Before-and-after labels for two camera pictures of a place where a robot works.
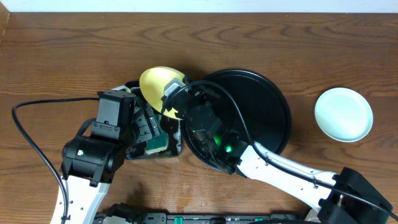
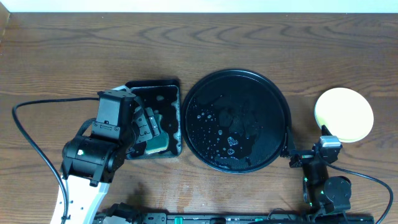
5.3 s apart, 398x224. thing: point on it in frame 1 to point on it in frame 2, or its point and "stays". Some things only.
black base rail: (151, 218) stays
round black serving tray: (264, 109) stays
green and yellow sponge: (160, 142) stays
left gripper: (144, 125) stays
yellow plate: (152, 83) to (345, 113)
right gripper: (199, 96) to (303, 156)
